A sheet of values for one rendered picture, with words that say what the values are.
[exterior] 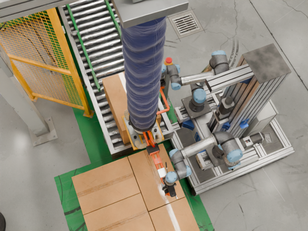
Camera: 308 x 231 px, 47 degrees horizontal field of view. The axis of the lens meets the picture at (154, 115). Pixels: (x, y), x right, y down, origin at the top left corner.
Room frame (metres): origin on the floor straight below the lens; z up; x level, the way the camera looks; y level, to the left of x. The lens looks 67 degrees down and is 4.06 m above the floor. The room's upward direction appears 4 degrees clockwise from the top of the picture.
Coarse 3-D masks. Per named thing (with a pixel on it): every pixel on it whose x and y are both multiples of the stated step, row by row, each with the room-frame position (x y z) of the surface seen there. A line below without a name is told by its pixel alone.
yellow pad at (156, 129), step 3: (156, 120) 1.18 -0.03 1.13; (156, 126) 1.11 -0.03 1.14; (153, 129) 1.08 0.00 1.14; (156, 129) 1.08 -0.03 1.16; (159, 129) 1.09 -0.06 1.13; (150, 132) 1.05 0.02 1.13; (153, 132) 1.05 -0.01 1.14; (156, 132) 1.06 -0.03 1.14; (159, 132) 1.06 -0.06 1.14; (153, 135) 1.03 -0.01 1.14; (162, 135) 1.04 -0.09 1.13; (153, 138) 1.00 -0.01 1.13; (156, 138) 1.00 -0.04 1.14; (162, 138) 1.01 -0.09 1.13
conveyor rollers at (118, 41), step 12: (84, 0) 2.95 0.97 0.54; (108, 0) 2.98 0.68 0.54; (84, 12) 2.76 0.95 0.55; (108, 12) 2.79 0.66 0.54; (72, 24) 2.59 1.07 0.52; (84, 24) 2.58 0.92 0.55; (108, 24) 2.61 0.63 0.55; (84, 36) 2.41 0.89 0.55; (96, 36) 2.44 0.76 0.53; (108, 36) 2.44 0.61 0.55; (96, 48) 2.26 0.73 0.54; (120, 48) 2.29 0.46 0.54; (84, 60) 2.10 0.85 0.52; (96, 60) 2.09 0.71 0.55; (120, 60) 2.12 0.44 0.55; (108, 72) 1.95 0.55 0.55; (96, 96) 1.64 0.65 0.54; (108, 108) 1.51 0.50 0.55; (108, 120) 1.37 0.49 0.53
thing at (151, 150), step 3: (150, 144) 0.90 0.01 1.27; (156, 144) 0.91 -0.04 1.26; (147, 147) 0.87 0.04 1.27; (150, 147) 0.88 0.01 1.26; (156, 147) 0.88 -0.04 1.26; (147, 150) 0.86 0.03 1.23; (150, 150) 0.85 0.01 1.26; (153, 150) 0.85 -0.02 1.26; (156, 150) 0.85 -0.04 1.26; (159, 150) 0.86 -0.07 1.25; (150, 153) 0.83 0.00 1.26; (153, 153) 0.83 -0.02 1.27
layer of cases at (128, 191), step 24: (96, 168) 0.84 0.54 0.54; (120, 168) 0.86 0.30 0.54; (144, 168) 0.87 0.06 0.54; (168, 168) 0.89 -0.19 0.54; (96, 192) 0.59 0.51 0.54; (120, 192) 0.61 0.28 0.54; (144, 192) 0.63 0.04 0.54; (96, 216) 0.37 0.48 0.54; (120, 216) 0.38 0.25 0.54; (144, 216) 0.40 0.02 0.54; (168, 216) 0.42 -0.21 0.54; (192, 216) 0.43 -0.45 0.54
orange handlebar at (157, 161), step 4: (160, 88) 1.44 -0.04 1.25; (160, 92) 1.40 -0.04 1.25; (164, 96) 1.36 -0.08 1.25; (164, 100) 1.32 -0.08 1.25; (168, 108) 1.25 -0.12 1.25; (160, 112) 1.20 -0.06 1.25; (144, 132) 1.01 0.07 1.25; (148, 132) 1.01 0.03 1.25; (144, 136) 0.97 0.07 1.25; (152, 140) 0.94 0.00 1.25; (152, 156) 0.80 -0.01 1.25; (156, 160) 0.77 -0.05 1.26; (160, 160) 0.77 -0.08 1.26; (156, 164) 0.74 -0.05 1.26; (160, 164) 0.74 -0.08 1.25; (156, 168) 0.71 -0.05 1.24
